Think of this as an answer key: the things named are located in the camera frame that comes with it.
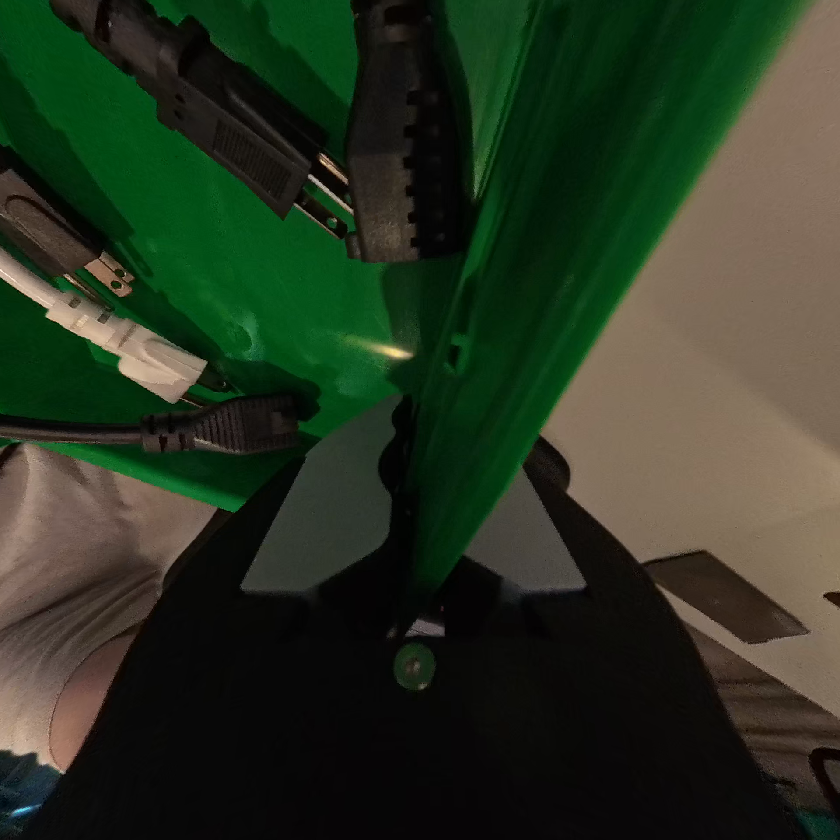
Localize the white power plug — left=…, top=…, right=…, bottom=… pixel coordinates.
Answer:
left=0, top=249, right=231, bottom=404

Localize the black ribbed power plug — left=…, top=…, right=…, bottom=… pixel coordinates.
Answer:
left=51, top=0, right=355, bottom=240

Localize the black thick power plug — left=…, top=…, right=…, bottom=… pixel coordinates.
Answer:
left=346, top=0, right=475, bottom=265

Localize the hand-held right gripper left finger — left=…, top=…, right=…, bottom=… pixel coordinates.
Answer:
left=239, top=395, right=413, bottom=595

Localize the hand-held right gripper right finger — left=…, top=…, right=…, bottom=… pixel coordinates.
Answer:
left=462, top=467, right=588, bottom=592

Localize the green plastic box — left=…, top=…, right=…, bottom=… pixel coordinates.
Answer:
left=0, top=0, right=818, bottom=595

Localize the black flat power plug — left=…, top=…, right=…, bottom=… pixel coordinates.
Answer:
left=0, top=147, right=135, bottom=298

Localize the black figure-eight connector cable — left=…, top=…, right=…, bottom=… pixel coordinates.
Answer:
left=0, top=394, right=303, bottom=455

